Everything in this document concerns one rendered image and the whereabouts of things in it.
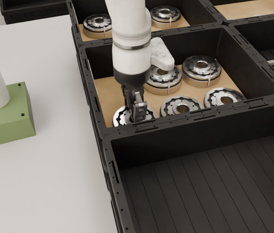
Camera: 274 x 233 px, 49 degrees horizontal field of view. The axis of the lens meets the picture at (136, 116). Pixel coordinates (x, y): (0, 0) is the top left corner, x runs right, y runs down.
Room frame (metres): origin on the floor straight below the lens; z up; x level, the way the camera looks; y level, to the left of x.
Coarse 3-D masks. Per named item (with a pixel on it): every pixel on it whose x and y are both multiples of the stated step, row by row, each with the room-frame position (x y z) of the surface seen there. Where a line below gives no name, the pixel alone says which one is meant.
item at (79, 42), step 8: (200, 0) 0.88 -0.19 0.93; (72, 8) 0.83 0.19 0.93; (208, 8) 0.83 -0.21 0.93; (72, 16) 0.79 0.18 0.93; (216, 16) 0.79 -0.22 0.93; (72, 24) 0.75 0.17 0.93; (208, 24) 0.75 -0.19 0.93; (216, 24) 0.75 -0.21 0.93; (152, 32) 0.71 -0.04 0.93; (160, 32) 0.70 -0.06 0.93; (80, 40) 0.67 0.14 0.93; (96, 40) 0.67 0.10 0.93; (104, 40) 0.67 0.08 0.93; (112, 40) 0.67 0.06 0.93
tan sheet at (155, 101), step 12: (216, 60) 0.72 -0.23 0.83; (96, 84) 0.61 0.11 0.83; (108, 84) 0.61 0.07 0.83; (120, 84) 0.61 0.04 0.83; (216, 84) 0.61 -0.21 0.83; (228, 84) 0.61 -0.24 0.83; (108, 96) 0.57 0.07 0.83; (120, 96) 0.57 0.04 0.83; (144, 96) 0.57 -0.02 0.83; (156, 96) 0.57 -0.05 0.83; (168, 96) 0.57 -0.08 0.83; (192, 96) 0.57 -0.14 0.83; (204, 96) 0.57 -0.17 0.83; (108, 108) 0.52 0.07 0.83; (156, 108) 0.52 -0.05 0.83; (108, 120) 0.48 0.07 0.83
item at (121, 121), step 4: (120, 108) 0.49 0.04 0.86; (124, 108) 0.49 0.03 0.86; (128, 108) 0.50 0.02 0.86; (148, 108) 0.49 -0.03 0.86; (116, 112) 0.48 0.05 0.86; (120, 112) 0.48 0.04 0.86; (124, 112) 0.48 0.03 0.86; (148, 112) 0.48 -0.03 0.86; (152, 112) 0.48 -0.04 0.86; (116, 116) 0.47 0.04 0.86; (120, 116) 0.47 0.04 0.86; (124, 116) 0.47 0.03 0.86; (148, 116) 0.47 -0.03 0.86; (152, 116) 0.47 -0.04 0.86; (156, 116) 0.47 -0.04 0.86; (116, 120) 0.46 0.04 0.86; (120, 120) 0.46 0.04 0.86; (124, 120) 0.45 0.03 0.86; (116, 124) 0.44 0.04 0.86; (120, 124) 0.44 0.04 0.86
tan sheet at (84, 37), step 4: (180, 20) 0.95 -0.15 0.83; (184, 20) 0.95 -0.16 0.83; (80, 24) 0.92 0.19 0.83; (180, 24) 0.92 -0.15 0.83; (184, 24) 0.92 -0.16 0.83; (188, 24) 0.92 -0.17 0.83; (80, 28) 0.90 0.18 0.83; (152, 28) 0.90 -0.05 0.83; (156, 28) 0.90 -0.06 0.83; (172, 28) 0.90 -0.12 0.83; (80, 32) 0.87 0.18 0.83; (84, 36) 0.85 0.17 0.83; (84, 40) 0.82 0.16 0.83; (88, 40) 0.82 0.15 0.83
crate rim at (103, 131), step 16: (176, 32) 0.70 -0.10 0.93; (192, 32) 0.71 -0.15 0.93; (80, 48) 0.63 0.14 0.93; (96, 48) 0.64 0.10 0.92; (240, 48) 0.64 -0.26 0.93; (256, 64) 0.57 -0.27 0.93; (272, 80) 0.51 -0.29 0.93; (96, 96) 0.46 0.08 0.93; (272, 96) 0.46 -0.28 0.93; (96, 112) 0.41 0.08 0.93; (192, 112) 0.41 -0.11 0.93; (208, 112) 0.41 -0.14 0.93; (112, 128) 0.37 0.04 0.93; (128, 128) 0.37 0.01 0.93
